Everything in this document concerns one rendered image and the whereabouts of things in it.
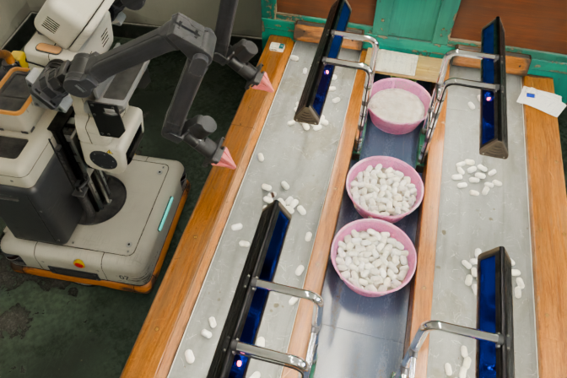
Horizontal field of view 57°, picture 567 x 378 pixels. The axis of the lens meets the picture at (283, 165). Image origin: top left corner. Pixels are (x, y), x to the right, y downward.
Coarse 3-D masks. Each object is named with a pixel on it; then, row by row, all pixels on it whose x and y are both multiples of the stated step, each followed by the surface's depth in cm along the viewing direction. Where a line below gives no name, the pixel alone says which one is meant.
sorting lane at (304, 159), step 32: (288, 64) 227; (288, 96) 214; (288, 128) 202; (256, 160) 192; (288, 160) 192; (320, 160) 192; (256, 192) 183; (288, 192) 183; (320, 192) 183; (256, 224) 174; (224, 256) 166; (288, 256) 166; (224, 288) 160; (192, 320) 153; (224, 320) 153; (288, 320) 153; (192, 352) 147
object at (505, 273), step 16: (480, 256) 130; (496, 256) 125; (480, 272) 128; (496, 272) 123; (480, 288) 125; (496, 288) 120; (480, 304) 122; (496, 304) 118; (512, 304) 122; (480, 320) 120; (496, 320) 115; (512, 320) 120; (512, 336) 116; (480, 352) 115; (496, 352) 111; (512, 352) 114; (480, 368) 113; (496, 368) 109; (512, 368) 112
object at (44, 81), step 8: (48, 64) 153; (48, 72) 148; (56, 72) 146; (40, 80) 148; (48, 80) 147; (56, 80) 146; (32, 88) 146; (40, 88) 149; (48, 88) 147; (56, 88) 147; (40, 96) 148; (48, 96) 150; (56, 96) 150; (64, 96) 152; (48, 104) 149; (56, 104) 151
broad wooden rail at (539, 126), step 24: (528, 120) 202; (552, 120) 202; (528, 144) 194; (552, 144) 194; (528, 168) 188; (552, 168) 187; (528, 192) 182; (552, 192) 180; (552, 216) 174; (552, 240) 168; (552, 264) 162; (552, 288) 157; (552, 312) 152; (552, 336) 148; (552, 360) 143
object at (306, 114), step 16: (336, 0) 197; (336, 16) 186; (320, 48) 179; (336, 48) 181; (320, 64) 169; (320, 80) 166; (304, 96) 164; (320, 96) 164; (304, 112) 159; (320, 112) 162
